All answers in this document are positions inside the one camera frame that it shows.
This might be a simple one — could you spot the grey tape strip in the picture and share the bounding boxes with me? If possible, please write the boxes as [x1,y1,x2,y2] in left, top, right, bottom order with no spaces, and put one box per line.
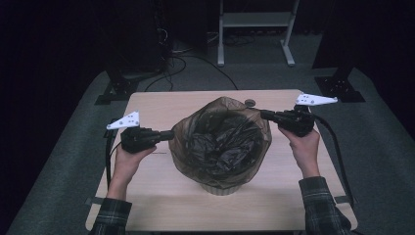
[84,196,110,207]

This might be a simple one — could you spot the black plastic garbage bag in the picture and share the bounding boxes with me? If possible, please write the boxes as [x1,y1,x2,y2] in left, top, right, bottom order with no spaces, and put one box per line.
[167,96,273,191]

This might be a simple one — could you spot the person's right hand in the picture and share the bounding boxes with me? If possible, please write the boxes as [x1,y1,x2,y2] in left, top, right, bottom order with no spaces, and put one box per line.
[278,126,322,165]

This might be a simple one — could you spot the black floor cables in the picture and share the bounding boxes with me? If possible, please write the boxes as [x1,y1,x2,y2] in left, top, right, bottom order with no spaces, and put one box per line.
[143,53,240,93]

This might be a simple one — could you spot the white metal stand frame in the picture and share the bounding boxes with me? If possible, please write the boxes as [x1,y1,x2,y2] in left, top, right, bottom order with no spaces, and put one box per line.
[217,0,300,68]

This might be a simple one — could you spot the black stand base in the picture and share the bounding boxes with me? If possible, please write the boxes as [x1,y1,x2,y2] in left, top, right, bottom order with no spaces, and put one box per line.
[94,69,141,106]
[314,63,366,104]

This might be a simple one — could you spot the right hand-held gripper black cable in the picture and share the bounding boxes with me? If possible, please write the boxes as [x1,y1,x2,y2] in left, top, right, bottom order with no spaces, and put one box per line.
[308,112,357,209]

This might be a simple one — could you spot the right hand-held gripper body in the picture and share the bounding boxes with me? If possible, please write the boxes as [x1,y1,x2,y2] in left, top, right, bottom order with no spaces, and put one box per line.
[277,92,339,138]

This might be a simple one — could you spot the dark equipment cabinet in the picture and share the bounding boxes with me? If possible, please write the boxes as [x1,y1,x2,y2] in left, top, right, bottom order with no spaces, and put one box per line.
[106,0,172,76]

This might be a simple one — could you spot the person's left hand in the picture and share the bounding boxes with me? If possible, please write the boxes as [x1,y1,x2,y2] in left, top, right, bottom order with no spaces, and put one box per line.
[112,144,158,180]

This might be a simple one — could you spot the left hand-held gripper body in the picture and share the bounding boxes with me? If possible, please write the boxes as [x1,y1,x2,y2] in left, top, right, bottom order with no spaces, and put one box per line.
[106,110,161,155]

